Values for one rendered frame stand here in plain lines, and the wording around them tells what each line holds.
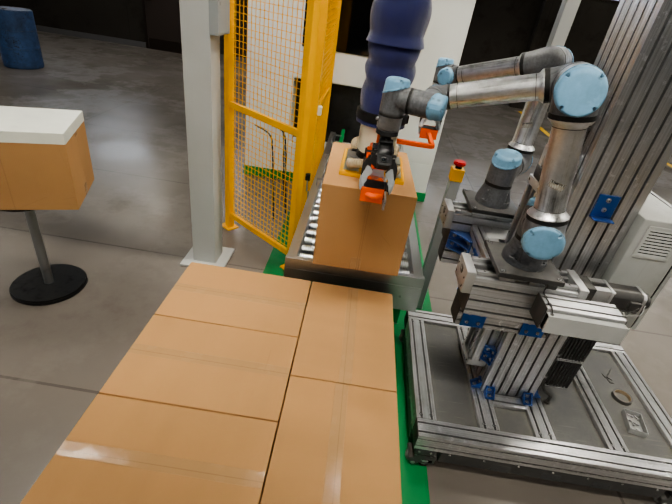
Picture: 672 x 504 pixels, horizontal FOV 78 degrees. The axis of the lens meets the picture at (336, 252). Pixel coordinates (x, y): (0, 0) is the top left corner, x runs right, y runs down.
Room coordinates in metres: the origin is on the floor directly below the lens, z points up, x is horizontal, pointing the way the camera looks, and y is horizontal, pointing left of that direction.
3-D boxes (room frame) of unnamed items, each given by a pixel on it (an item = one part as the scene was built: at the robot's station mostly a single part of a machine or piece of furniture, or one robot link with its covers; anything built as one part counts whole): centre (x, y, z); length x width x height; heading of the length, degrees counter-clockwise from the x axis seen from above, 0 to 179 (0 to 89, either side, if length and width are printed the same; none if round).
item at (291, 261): (1.74, -0.11, 0.58); 0.70 x 0.03 x 0.06; 90
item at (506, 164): (1.80, -0.67, 1.20); 0.13 x 0.12 x 0.14; 143
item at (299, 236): (2.91, 0.21, 0.50); 2.31 x 0.05 x 0.19; 0
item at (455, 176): (2.31, -0.61, 0.50); 0.07 x 0.07 x 1.00; 0
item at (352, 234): (1.92, -0.10, 0.87); 0.60 x 0.40 x 0.40; 1
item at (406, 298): (1.74, -0.11, 0.47); 0.70 x 0.03 x 0.15; 90
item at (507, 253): (1.30, -0.66, 1.09); 0.15 x 0.15 x 0.10
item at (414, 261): (2.91, -0.44, 0.50); 2.31 x 0.05 x 0.19; 0
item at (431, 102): (1.32, -0.20, 1.50); 0.11 x 0.11 x 0.08; 73
